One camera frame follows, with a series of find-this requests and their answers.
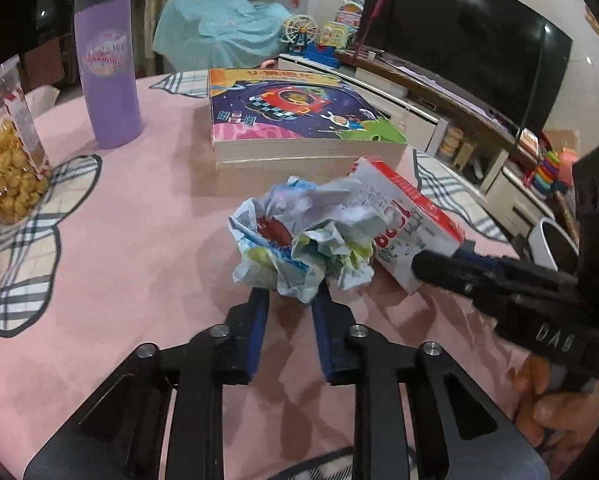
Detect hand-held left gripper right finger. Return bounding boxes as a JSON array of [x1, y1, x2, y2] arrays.
[[312, 282, 551, 480]]

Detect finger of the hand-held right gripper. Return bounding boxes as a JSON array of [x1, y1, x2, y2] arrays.
[[411, 250, 527, 312], [452, 241, 580, 287]]

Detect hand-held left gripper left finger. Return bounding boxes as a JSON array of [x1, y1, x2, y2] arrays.
[[23, 287, 271, 480]]

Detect white waste bin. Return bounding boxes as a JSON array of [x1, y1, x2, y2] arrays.
[[527, 217, 580, 275]]

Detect black bin liner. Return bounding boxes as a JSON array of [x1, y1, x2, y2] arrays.
[[549, 222, 580, 273]]

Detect red and white carton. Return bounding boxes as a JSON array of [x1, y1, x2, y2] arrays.
[[347, 156, 467, 295]]

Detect pale wrapper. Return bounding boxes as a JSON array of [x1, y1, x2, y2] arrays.
[[228, 175, 379, 305]]

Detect person's right hand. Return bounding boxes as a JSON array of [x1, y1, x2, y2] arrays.
[[512, 355, 599, 461]]

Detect rainbow stacking rings toy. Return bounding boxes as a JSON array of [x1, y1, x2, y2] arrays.
[[531, 152, 569, 197]]

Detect wooden rack toy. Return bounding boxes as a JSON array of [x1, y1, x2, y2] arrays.
[[452, 140, 479, 169]]

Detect white television cabinet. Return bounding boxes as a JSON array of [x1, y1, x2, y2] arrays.
[[276, 52, 555, 222]]

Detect thick plain book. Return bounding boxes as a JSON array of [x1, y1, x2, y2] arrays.
[[213, 156, 407, 197]]

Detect colourful picture book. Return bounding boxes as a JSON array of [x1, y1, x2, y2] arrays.
[[206, 67, 410, 161]]

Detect black flat television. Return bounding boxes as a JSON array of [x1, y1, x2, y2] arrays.
[[354, 0, 574, 135]]

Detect blue toy base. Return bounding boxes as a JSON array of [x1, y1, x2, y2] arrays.
[[303, 42, 341, 69]]

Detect colourful toy house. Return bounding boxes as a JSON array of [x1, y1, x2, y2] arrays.
[[319, 21, 353, 52]]

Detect pink stick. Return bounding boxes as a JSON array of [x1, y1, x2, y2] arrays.
[[358, 0, 398, 57]]

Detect toy ferris wheel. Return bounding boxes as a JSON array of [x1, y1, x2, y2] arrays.
[[282, 14, 321, 57]]

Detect purple tumbler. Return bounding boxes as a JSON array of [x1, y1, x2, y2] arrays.
[[65, 0, 144, 150]]

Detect popcorn bag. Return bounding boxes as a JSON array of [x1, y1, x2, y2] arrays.
[[0, 55, 55, 226]]

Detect light blue cloth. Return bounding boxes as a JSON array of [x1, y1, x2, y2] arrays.
[[152, 0, 296, 74]]

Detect wooden ring toy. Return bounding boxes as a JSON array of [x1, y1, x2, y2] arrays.
[[439, 127, 465, 159]]

